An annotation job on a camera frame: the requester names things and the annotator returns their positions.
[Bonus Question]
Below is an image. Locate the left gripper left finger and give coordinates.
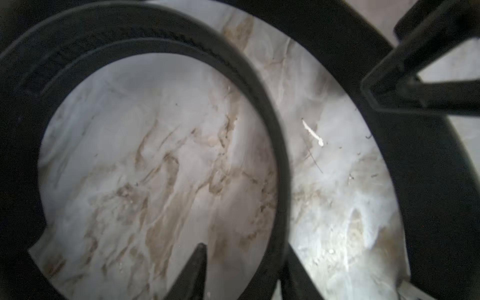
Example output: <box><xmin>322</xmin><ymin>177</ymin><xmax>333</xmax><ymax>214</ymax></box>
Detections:
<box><xmin>164</xmin><ymin>243</ymin><xmax>208</xmax><ymax>300</ymax></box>

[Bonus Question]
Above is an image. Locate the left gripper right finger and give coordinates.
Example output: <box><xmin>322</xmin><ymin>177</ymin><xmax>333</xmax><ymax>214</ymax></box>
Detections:
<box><xmin>279</xmin><ymin>245</ymin><xmax>324</xmax><ymax>300</ymax></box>

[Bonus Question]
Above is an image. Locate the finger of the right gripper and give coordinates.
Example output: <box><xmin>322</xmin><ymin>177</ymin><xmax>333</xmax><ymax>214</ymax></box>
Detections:
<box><xmin>361</xmin><ymin>1</ymin><xmax>480</xmax><ymax>98</ymax></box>
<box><xmin>369</xmin><ymin>80</ymin><xmax>480</xmax><ymax>116</ymax></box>

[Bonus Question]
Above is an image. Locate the long black belt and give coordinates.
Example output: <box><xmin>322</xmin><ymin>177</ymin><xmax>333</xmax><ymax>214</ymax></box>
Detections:
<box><xmin>1</xmin><ymin>1</ymin><xmax>480</xmax><ymax>300</ymax></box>

